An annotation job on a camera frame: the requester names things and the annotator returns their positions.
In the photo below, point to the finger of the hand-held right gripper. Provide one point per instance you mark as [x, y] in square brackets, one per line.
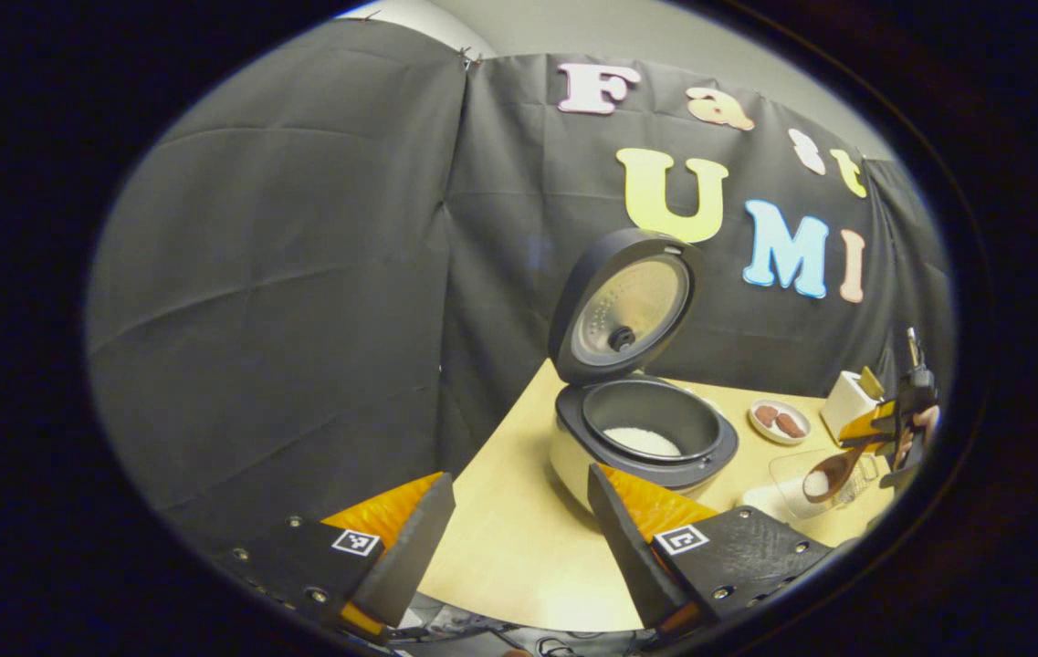
[865, 431]
[884, 410]

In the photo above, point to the brown meat piece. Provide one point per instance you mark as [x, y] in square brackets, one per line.
[766, 416]
[790, 425]

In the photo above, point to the toasted bread slice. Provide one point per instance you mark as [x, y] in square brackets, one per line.
[872, 383]

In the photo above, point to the black and silver rice cooker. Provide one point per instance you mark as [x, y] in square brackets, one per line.
[573, 461]

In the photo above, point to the white round plate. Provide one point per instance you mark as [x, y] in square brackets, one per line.
[765, 434]

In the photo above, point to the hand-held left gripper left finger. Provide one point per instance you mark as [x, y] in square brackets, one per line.
[409, 561]

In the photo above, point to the black backdrop cloth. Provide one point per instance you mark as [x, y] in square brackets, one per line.
[281, 319]

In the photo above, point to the dark brown wooden spoon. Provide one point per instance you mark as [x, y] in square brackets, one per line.
[838, 467]

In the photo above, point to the white rice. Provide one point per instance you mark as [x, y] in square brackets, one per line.
[642, 443]
[816, 484]

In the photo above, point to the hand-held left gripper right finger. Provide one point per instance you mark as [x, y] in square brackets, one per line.
[633, 552]

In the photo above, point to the white toaster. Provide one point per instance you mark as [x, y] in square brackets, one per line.
[843, 406]

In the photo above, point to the clear glass bowl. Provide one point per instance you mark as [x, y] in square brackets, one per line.
[783, 502]

